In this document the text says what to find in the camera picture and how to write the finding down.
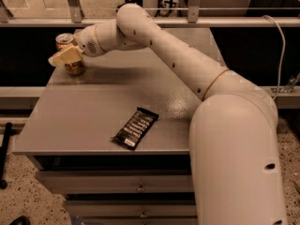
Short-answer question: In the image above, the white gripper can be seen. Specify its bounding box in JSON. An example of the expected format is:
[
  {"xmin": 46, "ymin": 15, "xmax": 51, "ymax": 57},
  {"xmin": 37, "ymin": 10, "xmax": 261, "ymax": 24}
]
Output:
[{"xmin": 48, "ymin": 24, "xmax": 106, "ymax": 67}]

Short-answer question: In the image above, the orange soda can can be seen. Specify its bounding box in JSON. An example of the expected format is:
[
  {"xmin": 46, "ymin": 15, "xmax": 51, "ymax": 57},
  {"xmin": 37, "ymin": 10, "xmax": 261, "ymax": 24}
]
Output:
[{"xmin": 55, "ymin": 33, "xmax": 86, "ymax": 76}]

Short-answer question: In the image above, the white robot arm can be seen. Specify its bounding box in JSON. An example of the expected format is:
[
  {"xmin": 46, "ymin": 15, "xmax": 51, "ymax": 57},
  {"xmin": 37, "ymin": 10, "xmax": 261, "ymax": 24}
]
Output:
[{"xmin": 49, "ymin": 4, "xmax": 288, "ymax": 225}]

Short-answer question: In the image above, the black rxbar chocolate bar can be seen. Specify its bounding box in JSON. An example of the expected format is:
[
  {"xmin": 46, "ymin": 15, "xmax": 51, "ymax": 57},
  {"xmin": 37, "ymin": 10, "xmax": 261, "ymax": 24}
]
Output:
[{"xmin": 112, "ymin": 107, "xmax": 159, "ymax": 150}]

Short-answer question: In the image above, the grey drawer cabinet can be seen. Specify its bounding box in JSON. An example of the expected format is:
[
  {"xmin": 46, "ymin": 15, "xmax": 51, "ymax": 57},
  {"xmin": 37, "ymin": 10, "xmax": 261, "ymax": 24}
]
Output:
[{"xmin": 12, "ymin": 27, "xmax": 227, "ymax": 225}]

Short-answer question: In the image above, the black stand with wheel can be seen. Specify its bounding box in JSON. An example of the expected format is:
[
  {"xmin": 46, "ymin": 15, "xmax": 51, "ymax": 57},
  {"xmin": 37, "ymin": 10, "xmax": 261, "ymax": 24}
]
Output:
[{"xmin": 0, "ymin": 122, "xmax": 13, "ymax": 189}]

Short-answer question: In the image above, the upper grey drawer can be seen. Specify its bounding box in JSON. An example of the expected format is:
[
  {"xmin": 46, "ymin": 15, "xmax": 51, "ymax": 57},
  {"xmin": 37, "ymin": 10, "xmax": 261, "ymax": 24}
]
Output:
[{"xmin": 36, "ymin": 171, "xmax": 193, "ymax": 195}]

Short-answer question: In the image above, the grey drawer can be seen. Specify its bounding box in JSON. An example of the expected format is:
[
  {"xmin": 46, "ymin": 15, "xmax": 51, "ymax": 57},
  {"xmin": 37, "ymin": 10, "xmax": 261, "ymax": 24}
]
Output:
[
  {"xmin": 36, "ymin": 171, "xmax": 193, "ymax": 195},
  {"xmin": 64, "ymin": 201, "xmax": 197, "ymax": 218}
]

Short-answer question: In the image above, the lower grey drawer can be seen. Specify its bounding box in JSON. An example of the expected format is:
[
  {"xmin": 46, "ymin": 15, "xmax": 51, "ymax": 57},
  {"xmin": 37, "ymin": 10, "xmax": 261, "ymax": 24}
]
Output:
[{"xmin": 64, "ymin": 201, "xmax": 197, "ymax": 218}]

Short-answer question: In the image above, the black object on floor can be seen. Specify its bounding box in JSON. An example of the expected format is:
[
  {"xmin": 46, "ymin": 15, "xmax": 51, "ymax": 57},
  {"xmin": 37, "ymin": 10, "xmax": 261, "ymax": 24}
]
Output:
[{"xmin": 9, "ymin": 216, "xmax": 31, "ymax": 225}]

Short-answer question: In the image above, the metal window railing frame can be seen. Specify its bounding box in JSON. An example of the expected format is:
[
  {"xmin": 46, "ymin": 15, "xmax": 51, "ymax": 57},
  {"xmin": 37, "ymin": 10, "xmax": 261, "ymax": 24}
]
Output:
[{"xmin": 0, "ymin": 0, "xmax": 300, "ymax": 27}]

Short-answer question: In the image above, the white cable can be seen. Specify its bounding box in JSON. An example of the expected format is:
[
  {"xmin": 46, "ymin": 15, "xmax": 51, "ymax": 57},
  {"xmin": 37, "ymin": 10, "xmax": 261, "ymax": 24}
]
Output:
[{"xmin": 262, "ymin": 14, "xmax": 287, "ymax": 101}]

